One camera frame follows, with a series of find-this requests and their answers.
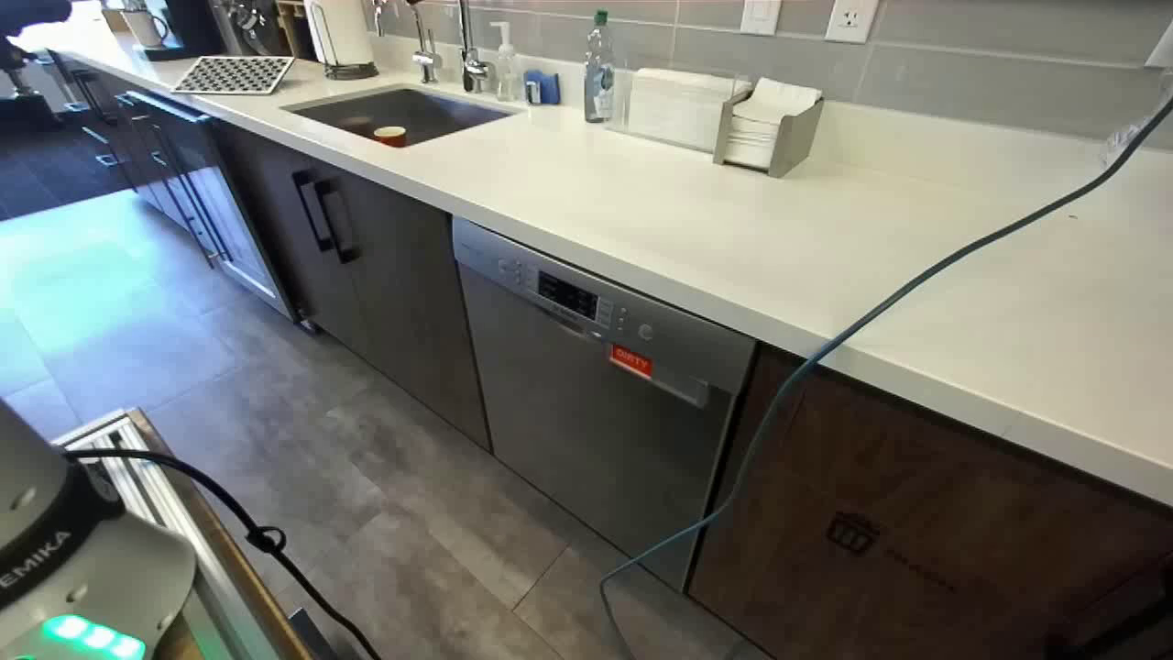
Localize white switch plate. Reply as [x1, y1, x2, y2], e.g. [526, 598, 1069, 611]
[736, 0, 783, 37]

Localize small chrome tap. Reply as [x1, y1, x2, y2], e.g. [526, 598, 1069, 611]
[401, 0, 444, 89]

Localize dark sink cabinet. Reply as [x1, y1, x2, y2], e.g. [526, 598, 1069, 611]
[212, 120, 494, 455]

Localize thin black cable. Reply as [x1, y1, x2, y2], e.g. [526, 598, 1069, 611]
[67, 442, 386, 660]

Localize white folded napkins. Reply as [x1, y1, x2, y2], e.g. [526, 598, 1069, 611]
[720, 72, 823, 174]

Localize clear bottle green cap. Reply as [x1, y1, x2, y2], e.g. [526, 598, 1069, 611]
[580, 7, 619, 128]

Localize aluminium frame robot cart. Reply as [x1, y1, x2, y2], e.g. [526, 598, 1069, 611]
[50, 406, 315, 660]

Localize white soap dispenser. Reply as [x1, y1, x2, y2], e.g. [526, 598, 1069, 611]
[487, 17, 522, 105]

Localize blue sponge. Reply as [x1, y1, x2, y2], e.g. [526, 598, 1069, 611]
[522, 65, 563, 109]

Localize white wall outlet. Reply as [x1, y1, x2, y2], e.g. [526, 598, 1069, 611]
[822, 0, 883, 46]

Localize grey napkin holder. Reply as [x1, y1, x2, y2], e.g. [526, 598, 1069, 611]
[709, 93, 828, 180]

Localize blue cable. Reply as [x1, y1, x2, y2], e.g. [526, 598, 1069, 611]
[593, 93, 1173, 660]

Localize black coffee machine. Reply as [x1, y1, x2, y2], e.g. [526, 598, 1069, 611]
[141, 0, 232, 64]

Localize dark undermount sink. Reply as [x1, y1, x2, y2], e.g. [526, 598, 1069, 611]
[283, 86, 511, 153]

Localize red sticker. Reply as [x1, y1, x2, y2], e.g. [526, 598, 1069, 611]
[604, 340, 660, 386]

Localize stainless steel dishwasher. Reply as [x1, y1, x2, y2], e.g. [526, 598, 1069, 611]
[450, 216, 763, 594]

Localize white paper towel stack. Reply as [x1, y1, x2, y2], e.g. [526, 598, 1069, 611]
[623, 65, 751, 159]

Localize black cabinet handle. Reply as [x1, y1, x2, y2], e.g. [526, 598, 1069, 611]
[312, 175, 367, 269]
[289, 166, 339, 255]

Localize glass door beverage fridge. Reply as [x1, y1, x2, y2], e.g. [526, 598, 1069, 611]
[112, 89, 291, 318]

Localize chrome kitchen faucet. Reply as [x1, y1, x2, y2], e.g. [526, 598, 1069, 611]
[450, 0, 494, 100]

